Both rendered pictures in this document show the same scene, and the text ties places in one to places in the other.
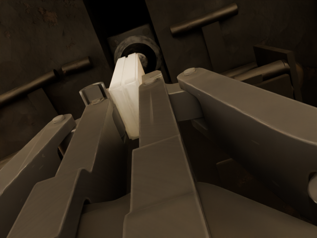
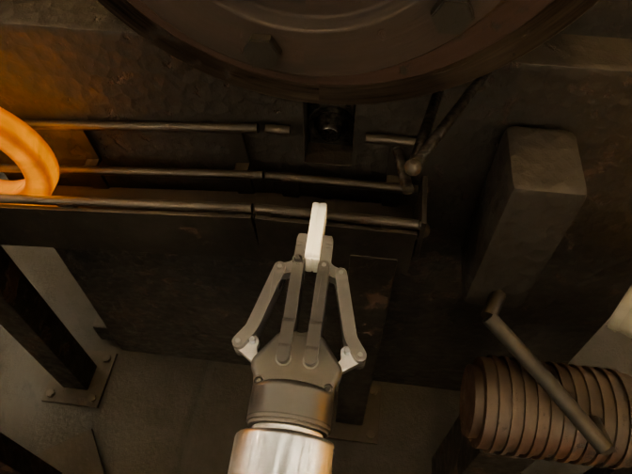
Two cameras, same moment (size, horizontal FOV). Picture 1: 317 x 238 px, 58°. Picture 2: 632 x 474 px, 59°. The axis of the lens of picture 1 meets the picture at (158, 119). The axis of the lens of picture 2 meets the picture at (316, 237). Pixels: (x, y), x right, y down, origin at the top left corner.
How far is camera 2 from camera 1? 0.47 m
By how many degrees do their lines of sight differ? 36
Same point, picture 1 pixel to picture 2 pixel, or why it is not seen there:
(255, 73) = (398, 224)
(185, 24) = (378, 140)
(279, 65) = (415, 226)
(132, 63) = (320, 229)
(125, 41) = (325, 108)
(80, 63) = (281, 132)
